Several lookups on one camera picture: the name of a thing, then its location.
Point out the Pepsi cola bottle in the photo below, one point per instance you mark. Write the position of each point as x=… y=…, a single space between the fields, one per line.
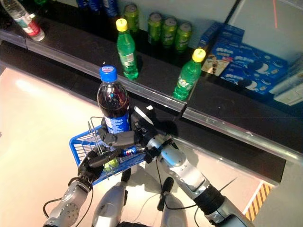
x=95 y=3
x=82 y=2
x=110 y=8
x=113 y=99

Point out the black shelf board clear rail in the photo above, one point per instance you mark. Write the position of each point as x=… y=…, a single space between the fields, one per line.
x=11 y=35
x=236 y=111
x=82 y=47

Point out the green Sprite bottle yellow cap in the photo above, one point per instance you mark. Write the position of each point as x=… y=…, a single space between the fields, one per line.
x=127 y=59
x=187 y=80
x=41 y=2

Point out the thin blue cookie box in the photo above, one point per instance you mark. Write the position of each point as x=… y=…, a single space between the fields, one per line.
x=208 y=35

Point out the small water bottle red cap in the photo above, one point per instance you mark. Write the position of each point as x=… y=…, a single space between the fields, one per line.
x=26 y=23

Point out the blue plastic shopping basket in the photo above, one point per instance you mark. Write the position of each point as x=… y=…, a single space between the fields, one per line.
x=80 y=146

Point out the silver robot left leg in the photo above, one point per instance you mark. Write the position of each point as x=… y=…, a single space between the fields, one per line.
x=109 y=208

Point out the silver robot right leg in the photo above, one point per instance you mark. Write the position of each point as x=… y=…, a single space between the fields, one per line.
x=174 y=212

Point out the small blue cookie box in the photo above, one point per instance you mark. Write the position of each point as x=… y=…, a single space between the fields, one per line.
x=233 y=33

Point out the black base shelf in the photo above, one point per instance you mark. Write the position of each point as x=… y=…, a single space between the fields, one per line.
x=213 y=144

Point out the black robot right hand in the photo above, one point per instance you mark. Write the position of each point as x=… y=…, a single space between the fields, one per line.
x=142 y=127

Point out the cream carton box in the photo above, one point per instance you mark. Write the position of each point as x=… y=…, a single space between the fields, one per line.
x=286 y=92
x=297 y=68

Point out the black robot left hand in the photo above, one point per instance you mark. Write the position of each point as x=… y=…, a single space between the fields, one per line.
x=91 y=165

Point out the large blue Oreo box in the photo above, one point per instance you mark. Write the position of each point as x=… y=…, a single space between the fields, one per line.
x=246 y=63

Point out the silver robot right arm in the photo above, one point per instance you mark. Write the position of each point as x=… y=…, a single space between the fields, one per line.
x=184 y=165

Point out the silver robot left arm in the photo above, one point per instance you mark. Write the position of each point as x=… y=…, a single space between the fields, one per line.
x=71 y=205

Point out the silver robot leg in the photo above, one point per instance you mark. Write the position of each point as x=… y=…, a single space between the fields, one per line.
x=174 y=212
x=109 y=208

